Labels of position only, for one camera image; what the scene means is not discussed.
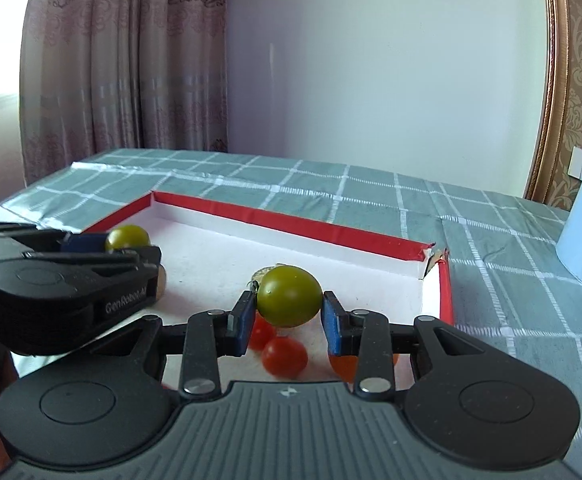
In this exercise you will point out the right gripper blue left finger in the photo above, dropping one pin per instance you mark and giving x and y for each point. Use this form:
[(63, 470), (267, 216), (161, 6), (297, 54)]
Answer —
[(210, 335)]

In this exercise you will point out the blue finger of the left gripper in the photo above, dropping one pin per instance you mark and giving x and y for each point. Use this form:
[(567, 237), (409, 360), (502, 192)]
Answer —
[(84, 243)]

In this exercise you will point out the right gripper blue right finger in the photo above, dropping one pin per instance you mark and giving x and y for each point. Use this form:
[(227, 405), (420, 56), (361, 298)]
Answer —
[(364, 334)]

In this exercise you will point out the small green tomato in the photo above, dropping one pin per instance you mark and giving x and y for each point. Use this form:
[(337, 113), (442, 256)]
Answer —
[(128, 236)]

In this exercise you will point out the orange mandarin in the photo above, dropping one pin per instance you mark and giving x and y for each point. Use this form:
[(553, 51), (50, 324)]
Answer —
[(346, 368)]

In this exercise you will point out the red cherry tomato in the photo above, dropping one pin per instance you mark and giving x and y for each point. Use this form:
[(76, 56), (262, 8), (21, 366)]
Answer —
[(261, 334), (284, 357)]

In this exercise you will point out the dark eggplant piece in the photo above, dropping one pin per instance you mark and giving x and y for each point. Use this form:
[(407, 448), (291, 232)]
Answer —
[(258, 275)]

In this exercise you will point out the brown longan fruit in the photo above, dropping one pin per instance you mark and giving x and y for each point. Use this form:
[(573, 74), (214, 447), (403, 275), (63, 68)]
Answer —
[(161, 283)]

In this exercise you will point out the large green tomato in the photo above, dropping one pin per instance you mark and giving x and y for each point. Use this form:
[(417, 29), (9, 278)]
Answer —
[(288, 296)]

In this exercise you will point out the red shallow cardboard box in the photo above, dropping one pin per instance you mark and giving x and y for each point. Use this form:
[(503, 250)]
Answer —
[(211, 250)]

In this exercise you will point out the green plaid tablecloth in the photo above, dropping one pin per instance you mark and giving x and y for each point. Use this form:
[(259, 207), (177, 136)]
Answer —
[(509, 288)]

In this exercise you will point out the brown patterned curtain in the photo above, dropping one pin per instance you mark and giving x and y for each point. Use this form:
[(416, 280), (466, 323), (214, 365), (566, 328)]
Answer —
[(103, 74)]

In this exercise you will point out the gold framed padded headboard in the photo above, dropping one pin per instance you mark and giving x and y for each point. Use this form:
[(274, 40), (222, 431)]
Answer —
[(560, 132)]

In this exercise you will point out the white wall switch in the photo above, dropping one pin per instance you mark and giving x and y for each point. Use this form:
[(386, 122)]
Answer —
[(575, 164)]

